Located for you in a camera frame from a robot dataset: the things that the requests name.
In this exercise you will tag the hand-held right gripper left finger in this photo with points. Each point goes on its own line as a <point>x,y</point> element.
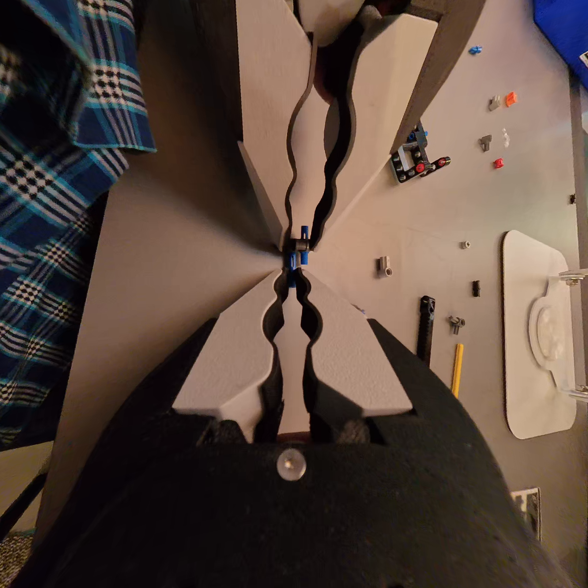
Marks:
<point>229,363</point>

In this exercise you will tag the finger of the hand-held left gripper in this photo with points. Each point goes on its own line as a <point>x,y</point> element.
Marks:
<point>390,92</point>
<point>271,82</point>

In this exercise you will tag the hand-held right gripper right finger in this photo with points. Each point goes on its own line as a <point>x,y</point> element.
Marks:
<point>353,367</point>

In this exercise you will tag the blue lego pin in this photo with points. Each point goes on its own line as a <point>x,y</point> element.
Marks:
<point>476,49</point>
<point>290,268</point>

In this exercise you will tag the grey connector with blue pin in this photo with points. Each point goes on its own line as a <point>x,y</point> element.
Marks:
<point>301,244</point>

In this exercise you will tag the loose blue lego pin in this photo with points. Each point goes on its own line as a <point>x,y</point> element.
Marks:
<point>476,49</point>

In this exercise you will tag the black lego chassis assembly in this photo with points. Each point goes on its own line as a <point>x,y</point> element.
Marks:
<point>404,170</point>

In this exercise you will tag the black lego rack beam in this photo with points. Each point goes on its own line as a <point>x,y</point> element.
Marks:
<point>426,321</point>

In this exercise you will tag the yellow lego axle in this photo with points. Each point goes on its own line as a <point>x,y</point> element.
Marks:
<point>457,367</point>

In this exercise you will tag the small grey lego piece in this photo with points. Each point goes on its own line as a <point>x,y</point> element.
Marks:
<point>494,103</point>

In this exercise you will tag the orange lego connector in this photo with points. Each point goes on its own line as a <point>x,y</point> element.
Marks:
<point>511,99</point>

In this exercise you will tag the clear lego piece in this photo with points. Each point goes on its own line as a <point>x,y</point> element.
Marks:
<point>506,138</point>

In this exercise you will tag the light grey tube connector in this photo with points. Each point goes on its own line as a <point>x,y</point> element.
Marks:
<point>386,266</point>

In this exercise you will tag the dark grey angled connector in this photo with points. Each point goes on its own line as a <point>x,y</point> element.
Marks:
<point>485,142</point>

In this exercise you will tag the dark grey cross connector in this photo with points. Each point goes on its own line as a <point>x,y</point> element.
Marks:
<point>456,324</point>

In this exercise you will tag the blue cardboard box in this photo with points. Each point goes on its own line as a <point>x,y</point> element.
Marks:
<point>560,27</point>

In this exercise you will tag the clear acrylic stand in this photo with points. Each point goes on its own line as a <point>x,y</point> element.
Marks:
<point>551,330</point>

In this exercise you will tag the blue plaid shirt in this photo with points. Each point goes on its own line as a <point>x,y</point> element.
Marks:
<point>46,229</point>

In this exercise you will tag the black metal bar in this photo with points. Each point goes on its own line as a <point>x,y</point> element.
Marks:
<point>23,505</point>

